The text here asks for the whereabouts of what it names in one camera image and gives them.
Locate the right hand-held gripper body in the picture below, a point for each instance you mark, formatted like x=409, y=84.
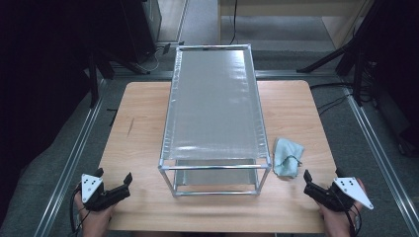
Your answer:
x=349, y=191

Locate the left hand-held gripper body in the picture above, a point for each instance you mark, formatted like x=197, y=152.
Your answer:
x=92, y=187

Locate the light blue cloth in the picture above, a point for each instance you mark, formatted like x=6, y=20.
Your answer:
x=286, y=154

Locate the silver metal-frame shelf rack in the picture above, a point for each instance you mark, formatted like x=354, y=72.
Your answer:
x=214, y=105

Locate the person's left hand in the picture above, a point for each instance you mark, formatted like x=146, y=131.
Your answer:
x=95, y=223

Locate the person's right hand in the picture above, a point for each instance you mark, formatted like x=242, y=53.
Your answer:
x=336, y=225

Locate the black tripod stand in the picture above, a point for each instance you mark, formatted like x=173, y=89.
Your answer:
x=324, y=59
x=94, y=82

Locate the black curtain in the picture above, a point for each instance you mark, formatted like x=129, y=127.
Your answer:
x=39, y=82

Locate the black computer tower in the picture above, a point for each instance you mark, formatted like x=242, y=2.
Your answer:
x=141, y=29

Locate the beige wooden desk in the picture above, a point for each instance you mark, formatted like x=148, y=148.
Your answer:
x=280, y=10

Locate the aluminium floor rail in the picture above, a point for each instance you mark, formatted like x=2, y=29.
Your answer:
x=70, y=161
x=370, y=141

